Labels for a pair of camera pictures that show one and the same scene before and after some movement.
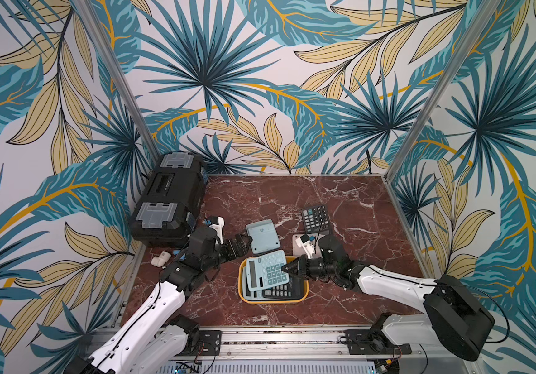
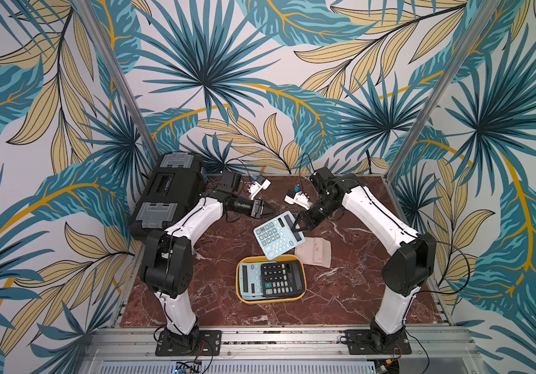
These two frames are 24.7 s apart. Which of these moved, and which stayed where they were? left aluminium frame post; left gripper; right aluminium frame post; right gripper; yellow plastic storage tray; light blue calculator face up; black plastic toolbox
Moved: left gripper; right gripper; light blue calculator face up
Stayed: left aluminium frame post; yellow plastic storage tray; black plastic toolbox; right aluminium frame post
